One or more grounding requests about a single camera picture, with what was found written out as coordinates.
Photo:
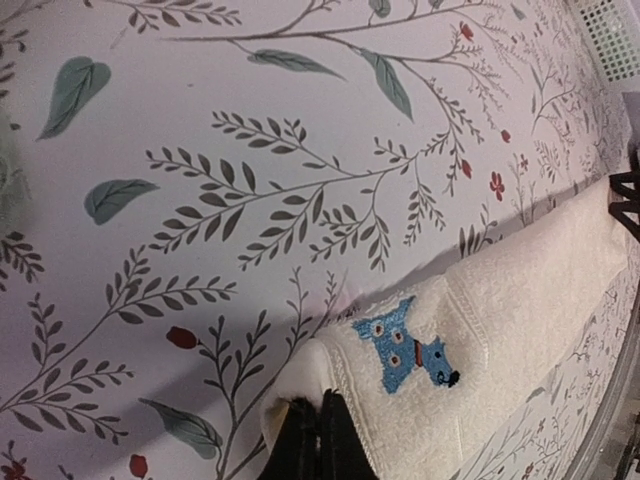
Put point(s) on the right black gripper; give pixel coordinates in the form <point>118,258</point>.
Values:
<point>626,186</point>

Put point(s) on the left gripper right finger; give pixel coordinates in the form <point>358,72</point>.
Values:
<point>341,454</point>

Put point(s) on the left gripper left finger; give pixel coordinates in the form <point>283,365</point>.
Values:
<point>295,455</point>

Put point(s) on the cream white towel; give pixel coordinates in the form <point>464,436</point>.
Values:
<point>429,373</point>

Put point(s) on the white plastic basket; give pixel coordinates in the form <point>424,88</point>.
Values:
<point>611,29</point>

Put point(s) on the floral table mat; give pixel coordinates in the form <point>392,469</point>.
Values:
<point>214,182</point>

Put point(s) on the mint green towel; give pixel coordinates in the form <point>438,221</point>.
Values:
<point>15,193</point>

